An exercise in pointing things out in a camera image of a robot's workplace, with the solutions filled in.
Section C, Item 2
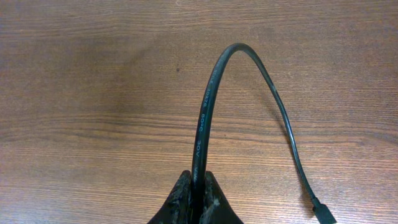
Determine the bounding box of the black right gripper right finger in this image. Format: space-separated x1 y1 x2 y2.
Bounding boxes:
201 171 243 224

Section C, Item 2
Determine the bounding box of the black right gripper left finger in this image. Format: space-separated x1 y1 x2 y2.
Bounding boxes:
148 170 191 224

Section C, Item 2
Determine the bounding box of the black cable bundle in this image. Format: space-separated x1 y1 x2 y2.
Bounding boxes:
190 42 338 224

